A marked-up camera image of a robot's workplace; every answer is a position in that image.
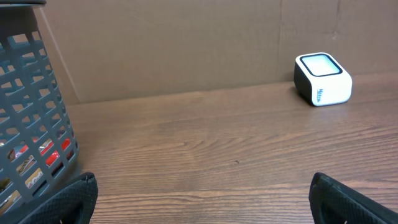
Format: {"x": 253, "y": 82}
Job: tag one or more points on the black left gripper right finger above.
{"x": 333, "y": 202}

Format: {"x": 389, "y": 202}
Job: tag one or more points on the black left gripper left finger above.
{"x": 73, "y": 203}

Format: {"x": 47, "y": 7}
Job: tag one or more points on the orange spaghetti packet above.
{"x": 48, "y": 144}

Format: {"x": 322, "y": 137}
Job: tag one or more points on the grey plastic lattice basket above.
{"x": 32, "y": 110}

